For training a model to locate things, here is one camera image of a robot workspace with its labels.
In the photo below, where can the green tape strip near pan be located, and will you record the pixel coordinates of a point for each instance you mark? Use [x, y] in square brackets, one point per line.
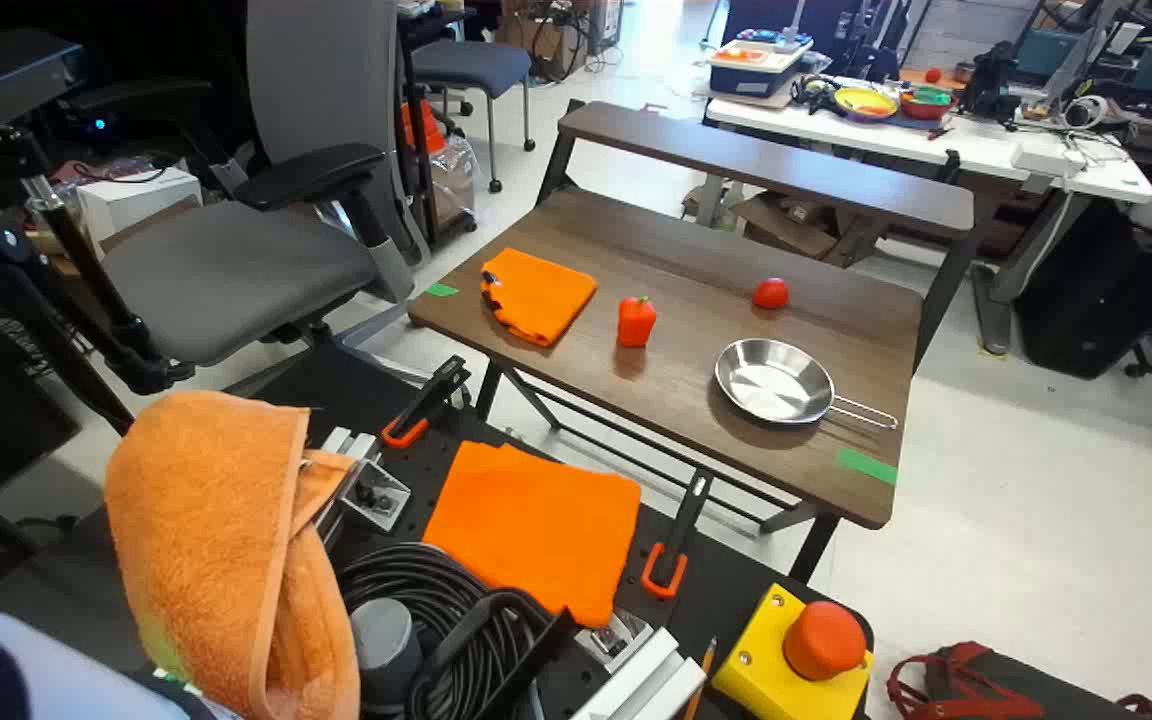
[867, 466]

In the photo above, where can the orange cloth on table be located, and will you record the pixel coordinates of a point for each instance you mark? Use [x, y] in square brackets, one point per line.
[535, 297]

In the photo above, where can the plastic bin with orange items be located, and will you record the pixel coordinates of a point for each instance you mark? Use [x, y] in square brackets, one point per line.
[758, 62]

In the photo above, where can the blue chair background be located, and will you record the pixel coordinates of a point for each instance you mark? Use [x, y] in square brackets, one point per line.
[444, 57]

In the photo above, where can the red black bag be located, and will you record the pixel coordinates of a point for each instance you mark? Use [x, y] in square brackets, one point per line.
[973, 682]

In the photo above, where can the right orange black clamp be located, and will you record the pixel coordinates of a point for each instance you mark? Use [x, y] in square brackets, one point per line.
[667, 561]

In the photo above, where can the red toy tomato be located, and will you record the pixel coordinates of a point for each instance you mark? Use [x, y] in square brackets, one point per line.
[769, 292]

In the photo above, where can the orange towel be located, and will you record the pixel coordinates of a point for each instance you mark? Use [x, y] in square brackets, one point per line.
[215, 521]

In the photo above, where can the yellow emergency stop box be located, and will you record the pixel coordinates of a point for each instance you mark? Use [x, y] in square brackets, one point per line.
[799, 661]

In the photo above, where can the white background table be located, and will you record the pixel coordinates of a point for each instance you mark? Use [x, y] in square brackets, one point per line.
[1085, 164]

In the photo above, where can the yellow bowl background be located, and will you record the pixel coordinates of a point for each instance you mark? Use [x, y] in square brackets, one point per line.
[867, 100]

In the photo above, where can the small green tape far corner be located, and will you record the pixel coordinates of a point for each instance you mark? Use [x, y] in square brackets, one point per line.
[441, 289]

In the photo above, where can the silver metal pan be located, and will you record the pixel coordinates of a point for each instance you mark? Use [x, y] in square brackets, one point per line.
[787, 384]

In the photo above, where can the orange felt sheet foreground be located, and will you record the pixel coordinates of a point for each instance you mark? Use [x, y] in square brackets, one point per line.
[537, 526]

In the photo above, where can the red toy bell pepper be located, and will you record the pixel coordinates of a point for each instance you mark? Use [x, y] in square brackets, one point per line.
[633, 321]

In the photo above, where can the grey cylinder cap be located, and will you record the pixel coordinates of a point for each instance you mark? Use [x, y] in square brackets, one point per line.
[386, 645]

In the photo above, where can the left orange black clamp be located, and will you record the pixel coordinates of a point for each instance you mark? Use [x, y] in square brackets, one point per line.
[414, 418]

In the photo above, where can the wooden table raised shelf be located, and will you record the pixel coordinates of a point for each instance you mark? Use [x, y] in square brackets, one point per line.
[884, 194]

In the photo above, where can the grey office chair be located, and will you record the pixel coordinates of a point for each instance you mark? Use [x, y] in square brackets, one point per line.
[312, 231]

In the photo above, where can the orange black clamp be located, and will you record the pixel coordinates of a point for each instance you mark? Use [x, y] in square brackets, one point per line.
[667, 561]
[414, 418]

